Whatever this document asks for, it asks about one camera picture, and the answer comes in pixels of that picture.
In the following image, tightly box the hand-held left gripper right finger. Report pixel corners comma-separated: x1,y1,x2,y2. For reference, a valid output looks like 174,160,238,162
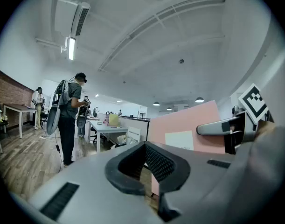
145,141,236,223

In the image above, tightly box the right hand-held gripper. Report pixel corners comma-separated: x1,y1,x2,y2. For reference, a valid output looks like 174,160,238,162
196,83,275,155

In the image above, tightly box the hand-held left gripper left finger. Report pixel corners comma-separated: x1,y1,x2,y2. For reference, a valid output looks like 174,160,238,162
28,141,162,224

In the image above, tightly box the pink cardboard box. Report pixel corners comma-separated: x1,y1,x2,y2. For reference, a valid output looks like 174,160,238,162
148,100,227,197

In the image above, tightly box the person's right forearm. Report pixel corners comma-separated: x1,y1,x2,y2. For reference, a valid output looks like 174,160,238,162
179,119,285,224

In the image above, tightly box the yellow document box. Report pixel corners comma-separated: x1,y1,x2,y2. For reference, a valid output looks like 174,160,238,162
108,113,121,127

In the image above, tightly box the white office desk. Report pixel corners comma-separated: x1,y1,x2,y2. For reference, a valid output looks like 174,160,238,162
87,119,129,154

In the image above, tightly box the brown table with white legs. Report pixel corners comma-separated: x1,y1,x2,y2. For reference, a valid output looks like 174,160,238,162
2,103,38,139

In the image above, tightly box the tube ceiling light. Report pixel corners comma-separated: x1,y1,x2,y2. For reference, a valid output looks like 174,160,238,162
67,36,76,61

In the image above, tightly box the white ceiling air conditioner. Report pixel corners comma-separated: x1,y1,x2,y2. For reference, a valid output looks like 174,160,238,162
54,0,91,37

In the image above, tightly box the white ceiling cable tray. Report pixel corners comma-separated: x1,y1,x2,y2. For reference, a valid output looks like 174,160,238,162
97,0,226,72

